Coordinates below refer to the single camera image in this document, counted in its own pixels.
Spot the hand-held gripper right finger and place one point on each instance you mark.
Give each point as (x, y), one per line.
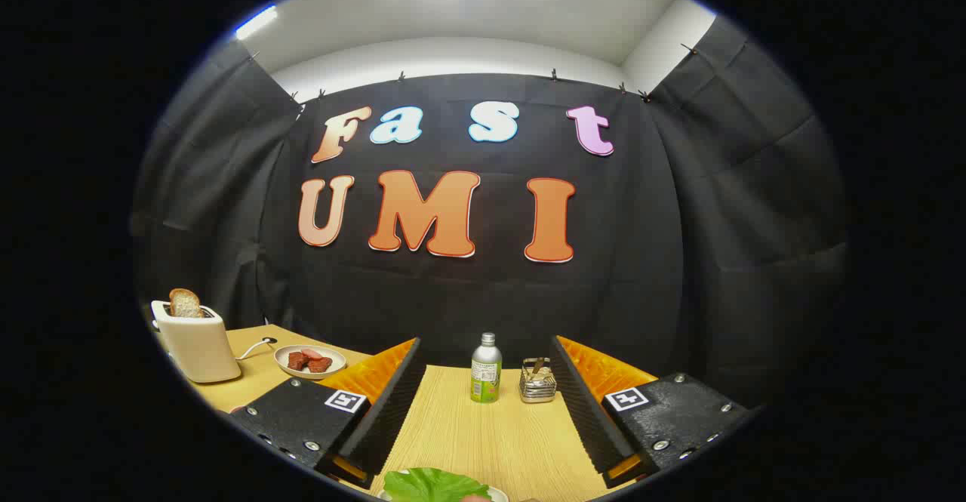
(585, 404)

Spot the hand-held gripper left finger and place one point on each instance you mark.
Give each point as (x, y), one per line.
(392, 404)

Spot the green lettuce leaf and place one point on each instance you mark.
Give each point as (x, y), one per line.
(430, 485)

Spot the toasted bread slice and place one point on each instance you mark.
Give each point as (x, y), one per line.
(185, 304)

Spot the round beige plate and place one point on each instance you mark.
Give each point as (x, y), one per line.
(336, 355)

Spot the brown meat piece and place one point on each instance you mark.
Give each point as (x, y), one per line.
(319, 365)
(296, 361)

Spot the red sausage slice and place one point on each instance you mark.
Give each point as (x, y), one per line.
(312, 353)

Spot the silver bottle green label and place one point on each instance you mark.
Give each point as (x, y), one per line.
(486, 374)

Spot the white square plate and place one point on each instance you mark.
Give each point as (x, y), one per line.
(499, 495)

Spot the black backdrop cloth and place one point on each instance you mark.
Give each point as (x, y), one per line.
(483, 298)

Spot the cream toaster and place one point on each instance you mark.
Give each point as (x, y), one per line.
(198, 347)

